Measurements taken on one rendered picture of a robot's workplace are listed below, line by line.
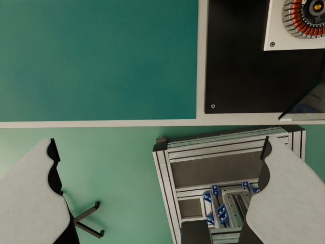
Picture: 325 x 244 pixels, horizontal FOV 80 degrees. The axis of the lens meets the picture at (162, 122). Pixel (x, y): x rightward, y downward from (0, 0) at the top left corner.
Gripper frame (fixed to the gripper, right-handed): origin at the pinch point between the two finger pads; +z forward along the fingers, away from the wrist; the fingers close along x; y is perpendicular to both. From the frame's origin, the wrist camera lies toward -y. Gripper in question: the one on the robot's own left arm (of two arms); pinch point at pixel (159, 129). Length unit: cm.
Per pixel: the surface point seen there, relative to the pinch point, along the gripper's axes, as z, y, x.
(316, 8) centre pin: 31.6, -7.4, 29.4
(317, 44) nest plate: 33.0, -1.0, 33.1
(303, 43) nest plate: 33.2, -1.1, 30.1
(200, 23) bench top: 38.7, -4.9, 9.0
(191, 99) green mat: 35.9, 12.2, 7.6
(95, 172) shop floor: 103, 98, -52
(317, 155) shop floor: 95, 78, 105
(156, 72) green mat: 37.5, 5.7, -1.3
